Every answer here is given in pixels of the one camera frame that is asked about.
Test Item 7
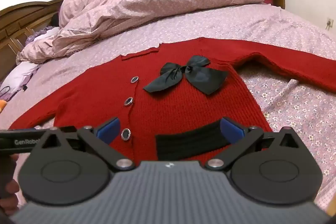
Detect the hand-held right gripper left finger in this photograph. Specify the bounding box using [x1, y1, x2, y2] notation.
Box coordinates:
[33, 117, 136, 171]

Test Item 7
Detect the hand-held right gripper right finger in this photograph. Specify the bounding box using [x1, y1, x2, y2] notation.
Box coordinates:
[205, 117, 302, 171]

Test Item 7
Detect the red knit cardigan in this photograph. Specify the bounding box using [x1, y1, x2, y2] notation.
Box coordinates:
[9, 37, 336, 165]

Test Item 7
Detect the person's left hand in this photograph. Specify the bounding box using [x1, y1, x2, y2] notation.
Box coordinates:
[0, 179, 20, 216]

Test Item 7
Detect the floral pink bed sheet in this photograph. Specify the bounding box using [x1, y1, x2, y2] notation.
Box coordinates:
[0, 2, 336, 214]

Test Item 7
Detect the purple pillow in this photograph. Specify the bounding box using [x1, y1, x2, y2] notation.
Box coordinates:
[0, 26, 62, 102]

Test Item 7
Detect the dark wooden headboard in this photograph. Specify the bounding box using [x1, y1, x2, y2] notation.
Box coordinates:
[0, 0, 65, 81]

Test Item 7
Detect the pink floral quilt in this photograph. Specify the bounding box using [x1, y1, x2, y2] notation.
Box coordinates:
[16, 0, 270, 65]

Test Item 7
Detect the black cable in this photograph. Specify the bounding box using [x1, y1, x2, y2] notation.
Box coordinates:
[0, 85, 28, 98]

